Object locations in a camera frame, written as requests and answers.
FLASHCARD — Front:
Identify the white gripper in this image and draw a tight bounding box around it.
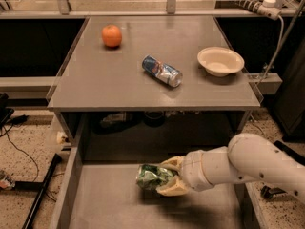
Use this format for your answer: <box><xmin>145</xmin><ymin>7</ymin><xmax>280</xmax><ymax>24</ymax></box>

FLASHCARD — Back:
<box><xmin>156</xmin><ymin>150</ymin><xmax>213</xmax><ymax>197</ymax></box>

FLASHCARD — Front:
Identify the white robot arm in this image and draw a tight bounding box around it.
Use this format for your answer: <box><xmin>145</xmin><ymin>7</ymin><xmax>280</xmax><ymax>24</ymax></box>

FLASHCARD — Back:
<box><xmin>157</xmin><ymin>133</ymin><xmax>305</xmax><ymax>203</ymax></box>

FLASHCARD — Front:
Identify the black floor cable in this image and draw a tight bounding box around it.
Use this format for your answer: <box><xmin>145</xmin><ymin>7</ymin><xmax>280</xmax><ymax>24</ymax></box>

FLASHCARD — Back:
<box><xmin>0</xmin><ymin>121</ymin><xmax>41</xmax><ymax>183</ymax></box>

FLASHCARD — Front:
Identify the blue silver energy can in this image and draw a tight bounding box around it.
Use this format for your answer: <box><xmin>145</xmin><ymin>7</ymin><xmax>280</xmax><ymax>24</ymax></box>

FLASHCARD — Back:
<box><xmin>142</xmin><ymin>55</ymin><xmax>183</xmax><ymax>88</ymax></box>

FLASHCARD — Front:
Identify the crushed green can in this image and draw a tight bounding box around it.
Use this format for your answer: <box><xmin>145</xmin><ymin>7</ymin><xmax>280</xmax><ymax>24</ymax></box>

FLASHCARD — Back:
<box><xmin>136</xmin><ymin>164</ymin><xmax>177</xmax><ymax>190</ymax></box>

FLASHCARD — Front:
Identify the white paper bowl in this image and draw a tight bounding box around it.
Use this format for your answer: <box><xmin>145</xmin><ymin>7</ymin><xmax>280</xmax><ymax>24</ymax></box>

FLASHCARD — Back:
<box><xmin>197</xmin><ymin>47</ymin><xmax>244</xmax><ymax>77</ymax></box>

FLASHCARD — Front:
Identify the orange fruit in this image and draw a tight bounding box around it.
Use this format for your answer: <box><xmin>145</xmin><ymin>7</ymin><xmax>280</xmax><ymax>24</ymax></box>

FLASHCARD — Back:
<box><xmin>102</xmin><ymin>25</ymin><xmax>122</xmax><ymax>47</ymax></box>

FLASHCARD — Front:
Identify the open grey top drawer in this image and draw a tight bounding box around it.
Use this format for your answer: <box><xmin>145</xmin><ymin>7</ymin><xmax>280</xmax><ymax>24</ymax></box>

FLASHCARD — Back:
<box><xmin>49</xmin><ymin>147</ymin><xmax>266</xmax><ymax>229</ymax></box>

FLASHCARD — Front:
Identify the black floor stand bar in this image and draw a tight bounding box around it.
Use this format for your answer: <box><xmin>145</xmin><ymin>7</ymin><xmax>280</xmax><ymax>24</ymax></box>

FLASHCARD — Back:
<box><xmin>13</xmin><ymin>154</ymin><xmax>62</xmax><ymax>229</ymax></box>

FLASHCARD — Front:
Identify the black office chair base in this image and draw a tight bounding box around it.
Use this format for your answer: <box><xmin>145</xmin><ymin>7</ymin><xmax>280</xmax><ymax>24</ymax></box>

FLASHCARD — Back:
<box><xmin>260</xmin><ymin>140</ymin><xmax>305</xmax><ymax>199</ymax></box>

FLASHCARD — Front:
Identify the white power strip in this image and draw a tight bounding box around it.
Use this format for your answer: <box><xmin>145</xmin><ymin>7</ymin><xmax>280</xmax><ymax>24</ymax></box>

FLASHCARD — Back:
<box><xmin>230</xmin><ymin>0</ymin><xmax>281</xmax><ymax>20</ymax></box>

